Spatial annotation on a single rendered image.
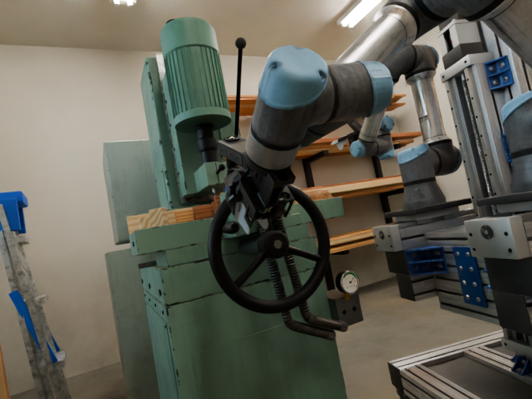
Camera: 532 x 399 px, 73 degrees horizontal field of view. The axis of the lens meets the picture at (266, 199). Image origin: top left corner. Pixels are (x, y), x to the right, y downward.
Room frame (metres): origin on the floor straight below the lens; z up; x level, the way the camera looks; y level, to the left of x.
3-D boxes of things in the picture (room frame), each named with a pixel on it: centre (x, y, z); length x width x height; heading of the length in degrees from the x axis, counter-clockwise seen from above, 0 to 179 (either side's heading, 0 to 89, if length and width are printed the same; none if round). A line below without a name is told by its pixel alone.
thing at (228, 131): (1.35, 0.10, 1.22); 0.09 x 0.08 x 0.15; 25
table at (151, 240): (1.01, 0.07, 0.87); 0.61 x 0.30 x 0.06; 115
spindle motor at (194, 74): (1.09, 0.15, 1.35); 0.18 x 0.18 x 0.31
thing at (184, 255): (1.04, 0.12, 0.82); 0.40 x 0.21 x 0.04; 115
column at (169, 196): (1.35, 0.27, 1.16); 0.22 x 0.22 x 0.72; 25
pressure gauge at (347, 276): (1.01, -0.18, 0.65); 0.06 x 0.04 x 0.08; 115
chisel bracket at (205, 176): (1.11, 0.15, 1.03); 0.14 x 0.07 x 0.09; 25
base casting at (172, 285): (1.20, 0.20, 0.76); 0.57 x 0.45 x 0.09; 25
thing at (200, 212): (1.09, 0.10, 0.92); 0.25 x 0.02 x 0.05; 115
